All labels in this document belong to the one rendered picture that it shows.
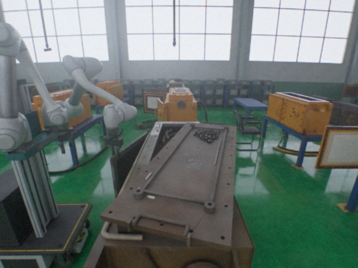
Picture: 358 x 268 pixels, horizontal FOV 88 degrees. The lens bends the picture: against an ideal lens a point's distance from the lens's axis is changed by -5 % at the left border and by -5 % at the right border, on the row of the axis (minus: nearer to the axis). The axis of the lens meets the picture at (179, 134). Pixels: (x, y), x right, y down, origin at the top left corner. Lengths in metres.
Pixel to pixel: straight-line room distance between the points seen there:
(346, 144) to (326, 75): 10.03
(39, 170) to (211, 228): 1.92
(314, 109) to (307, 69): 7.87
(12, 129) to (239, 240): 1.40
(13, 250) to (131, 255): 1.70
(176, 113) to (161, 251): 3.08
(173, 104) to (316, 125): 2.85
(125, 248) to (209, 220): 0.34
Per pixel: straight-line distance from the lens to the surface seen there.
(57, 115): 1.48
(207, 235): 0.68
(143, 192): 0.82
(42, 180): 2.38
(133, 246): 0.84
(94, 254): 0.85
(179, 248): 0.83
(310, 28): 12.39
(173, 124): 1.87
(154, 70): 10.27
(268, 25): 11.38
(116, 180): 1.62
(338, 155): 3.04
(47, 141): 1.99
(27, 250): 2.39
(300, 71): 12.04
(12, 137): 1.51
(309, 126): 4.53
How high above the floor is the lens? 1.86
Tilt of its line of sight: 19 degrees down
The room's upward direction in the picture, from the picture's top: straight up
